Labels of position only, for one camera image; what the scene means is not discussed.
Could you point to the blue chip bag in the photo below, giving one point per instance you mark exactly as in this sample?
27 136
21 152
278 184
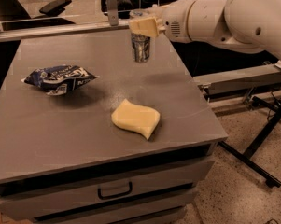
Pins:
59 80

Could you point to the black office chair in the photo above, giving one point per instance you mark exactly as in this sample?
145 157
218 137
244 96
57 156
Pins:
24 14

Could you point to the grey side rail bench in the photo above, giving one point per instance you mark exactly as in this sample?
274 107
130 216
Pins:
235 80

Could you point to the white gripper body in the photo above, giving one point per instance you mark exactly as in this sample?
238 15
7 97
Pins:
174 22

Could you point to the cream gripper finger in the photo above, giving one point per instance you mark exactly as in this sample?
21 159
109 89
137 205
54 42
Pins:
156 10
149 26

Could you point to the grey drawer cabinet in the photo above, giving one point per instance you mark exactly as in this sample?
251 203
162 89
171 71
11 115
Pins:
56 151

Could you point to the black drawer handle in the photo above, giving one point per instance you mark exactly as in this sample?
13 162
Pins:
115 192

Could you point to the black metal floor stand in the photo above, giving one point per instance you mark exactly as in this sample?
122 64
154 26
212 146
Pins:
245 157

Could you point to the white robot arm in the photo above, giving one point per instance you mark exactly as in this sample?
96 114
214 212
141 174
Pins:
246 26

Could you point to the silver blue redbull can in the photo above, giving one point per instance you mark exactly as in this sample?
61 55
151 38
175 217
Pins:
140 43

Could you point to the yellow curved sponge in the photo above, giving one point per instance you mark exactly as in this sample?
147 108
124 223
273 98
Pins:
136 118

